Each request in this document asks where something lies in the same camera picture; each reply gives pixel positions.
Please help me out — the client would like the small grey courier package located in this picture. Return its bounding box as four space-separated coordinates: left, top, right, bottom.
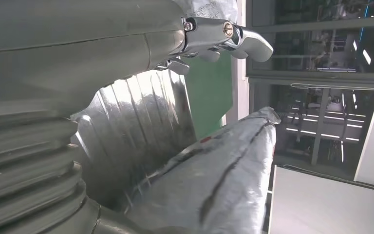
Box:
124 106 282 234

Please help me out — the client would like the green-topped work table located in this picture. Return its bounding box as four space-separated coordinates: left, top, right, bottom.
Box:
184 51 233 140

